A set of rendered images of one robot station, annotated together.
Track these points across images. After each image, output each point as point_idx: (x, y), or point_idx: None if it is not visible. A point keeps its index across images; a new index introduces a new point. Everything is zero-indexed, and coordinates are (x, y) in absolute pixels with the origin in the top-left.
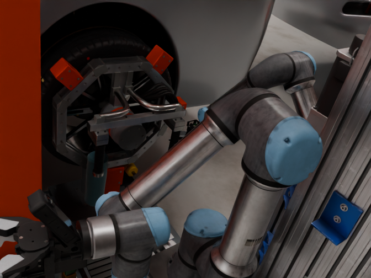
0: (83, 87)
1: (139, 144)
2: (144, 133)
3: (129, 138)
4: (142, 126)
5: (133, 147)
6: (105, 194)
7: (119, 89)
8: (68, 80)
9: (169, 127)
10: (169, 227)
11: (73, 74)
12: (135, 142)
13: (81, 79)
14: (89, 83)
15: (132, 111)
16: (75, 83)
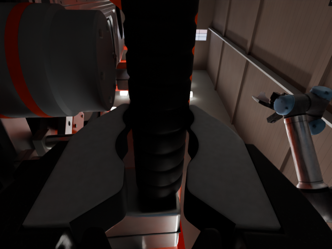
0: (68, 116)
1: (97, 34)
2: (103, 89)
3: (109, 61)
4: (98, 109)
5: (100, 22)
6: (275, 110)
7: (47, 150)
8: (79, 117)
9: (134, 168)
10: (321, 131)
11: (78, 128)
12: (103, 48)
13: (73, 128)
14: (66, 127)
15: (9, 116)
16: (74, 117)
